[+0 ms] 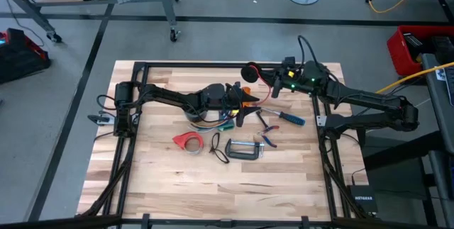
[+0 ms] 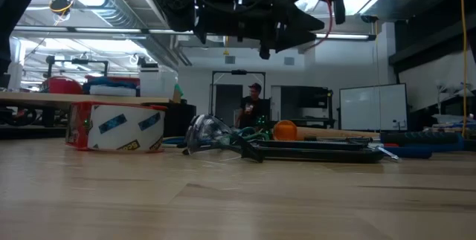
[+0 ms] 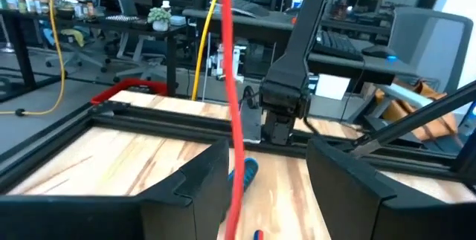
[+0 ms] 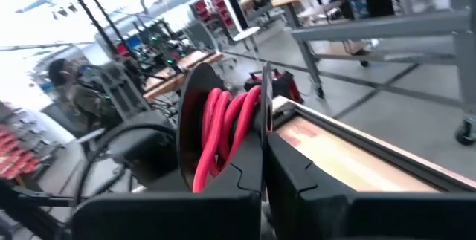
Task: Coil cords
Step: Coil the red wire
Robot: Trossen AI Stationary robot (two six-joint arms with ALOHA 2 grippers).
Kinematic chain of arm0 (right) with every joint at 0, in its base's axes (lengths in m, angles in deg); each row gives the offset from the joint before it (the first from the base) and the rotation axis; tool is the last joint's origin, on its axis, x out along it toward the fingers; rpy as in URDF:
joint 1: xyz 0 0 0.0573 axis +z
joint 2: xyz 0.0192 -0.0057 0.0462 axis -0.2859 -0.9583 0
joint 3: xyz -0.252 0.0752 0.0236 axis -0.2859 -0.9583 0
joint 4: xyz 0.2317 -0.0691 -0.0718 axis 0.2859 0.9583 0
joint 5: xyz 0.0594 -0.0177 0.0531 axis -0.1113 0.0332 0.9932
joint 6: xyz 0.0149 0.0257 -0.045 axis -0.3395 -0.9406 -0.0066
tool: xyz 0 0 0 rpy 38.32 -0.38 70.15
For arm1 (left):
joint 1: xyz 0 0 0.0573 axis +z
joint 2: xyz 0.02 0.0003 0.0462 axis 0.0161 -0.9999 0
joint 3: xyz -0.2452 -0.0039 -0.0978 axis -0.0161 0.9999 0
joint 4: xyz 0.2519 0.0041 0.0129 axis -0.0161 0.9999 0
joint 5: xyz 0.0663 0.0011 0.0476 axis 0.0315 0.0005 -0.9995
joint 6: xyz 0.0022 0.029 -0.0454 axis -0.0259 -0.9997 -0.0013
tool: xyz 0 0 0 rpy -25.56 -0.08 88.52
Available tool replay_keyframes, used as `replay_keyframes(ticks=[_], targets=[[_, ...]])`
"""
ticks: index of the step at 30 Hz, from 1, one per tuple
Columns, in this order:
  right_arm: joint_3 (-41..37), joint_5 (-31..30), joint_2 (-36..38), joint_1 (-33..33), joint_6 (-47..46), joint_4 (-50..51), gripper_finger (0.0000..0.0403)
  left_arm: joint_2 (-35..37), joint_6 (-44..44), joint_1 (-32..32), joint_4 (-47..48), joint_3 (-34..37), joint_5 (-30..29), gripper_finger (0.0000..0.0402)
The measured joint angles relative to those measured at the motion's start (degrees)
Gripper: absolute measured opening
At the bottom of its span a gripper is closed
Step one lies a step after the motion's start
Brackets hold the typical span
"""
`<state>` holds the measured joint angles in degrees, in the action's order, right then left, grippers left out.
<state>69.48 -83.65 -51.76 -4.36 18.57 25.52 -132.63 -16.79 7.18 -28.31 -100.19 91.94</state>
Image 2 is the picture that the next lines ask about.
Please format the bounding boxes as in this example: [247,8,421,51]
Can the black station frame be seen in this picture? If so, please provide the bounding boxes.
[210,69,267,126]

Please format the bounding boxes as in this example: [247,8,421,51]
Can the orange mallet wooden handle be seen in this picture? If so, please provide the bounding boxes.
[272,120,380,141]

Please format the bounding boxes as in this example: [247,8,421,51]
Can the clear tape red dispenser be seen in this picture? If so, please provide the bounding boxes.
[65,100,168,155]

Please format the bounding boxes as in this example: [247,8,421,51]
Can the yellow ceiling cord reel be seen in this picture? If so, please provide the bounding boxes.
[49,0,74,16]

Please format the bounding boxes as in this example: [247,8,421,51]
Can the black leg desk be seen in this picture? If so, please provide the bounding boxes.
[411,93,476,133]

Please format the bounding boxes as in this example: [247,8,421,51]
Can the blue black handled screwdriver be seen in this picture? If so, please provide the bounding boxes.
[379,131,466,152]

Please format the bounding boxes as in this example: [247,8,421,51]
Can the silver ventilation duct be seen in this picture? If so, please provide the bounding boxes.
[48,0,194,71]

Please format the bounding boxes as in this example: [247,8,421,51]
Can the yellow extension cable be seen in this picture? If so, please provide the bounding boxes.
[457,0,469,139]

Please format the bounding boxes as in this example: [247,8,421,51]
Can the white whiteboard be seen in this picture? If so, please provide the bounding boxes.
[338,82,409,132]

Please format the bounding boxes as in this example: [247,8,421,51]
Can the clear safety glasses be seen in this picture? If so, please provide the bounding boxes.
[181,113,265,163]

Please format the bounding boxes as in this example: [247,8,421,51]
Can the red cord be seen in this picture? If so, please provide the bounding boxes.
[303,0,335,53]

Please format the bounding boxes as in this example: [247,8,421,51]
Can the red blue handled pliers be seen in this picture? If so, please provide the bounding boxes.
[382,142,434,160]

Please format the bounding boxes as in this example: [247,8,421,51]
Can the person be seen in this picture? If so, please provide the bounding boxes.
[234,82,267,129]

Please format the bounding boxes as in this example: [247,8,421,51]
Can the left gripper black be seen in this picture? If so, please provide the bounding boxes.
[195,0,326,59]

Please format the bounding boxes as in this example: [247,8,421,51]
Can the black aluminium frame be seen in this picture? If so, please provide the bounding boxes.
[0,0,49,88]

